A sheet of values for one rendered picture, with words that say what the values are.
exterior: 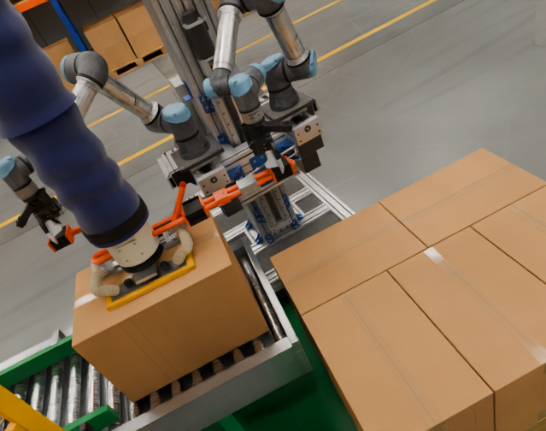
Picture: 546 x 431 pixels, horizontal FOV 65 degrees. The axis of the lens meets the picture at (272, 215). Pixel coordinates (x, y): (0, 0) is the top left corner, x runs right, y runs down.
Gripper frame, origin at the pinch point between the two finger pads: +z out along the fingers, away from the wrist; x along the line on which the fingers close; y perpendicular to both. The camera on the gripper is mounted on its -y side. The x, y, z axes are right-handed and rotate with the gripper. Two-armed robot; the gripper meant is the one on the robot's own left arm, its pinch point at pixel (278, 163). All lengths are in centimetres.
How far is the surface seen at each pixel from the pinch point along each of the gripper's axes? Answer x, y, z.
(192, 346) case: 22, 59, 42
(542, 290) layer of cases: 59, -61, 55
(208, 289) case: 22, 42, 20
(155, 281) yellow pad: 14, 58, 13
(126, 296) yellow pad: 14, 69, 13
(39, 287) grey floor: -172, 195, 110
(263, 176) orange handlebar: -0.6, 6.8, 2.4
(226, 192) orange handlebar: 1.5, 21.6, 0.5
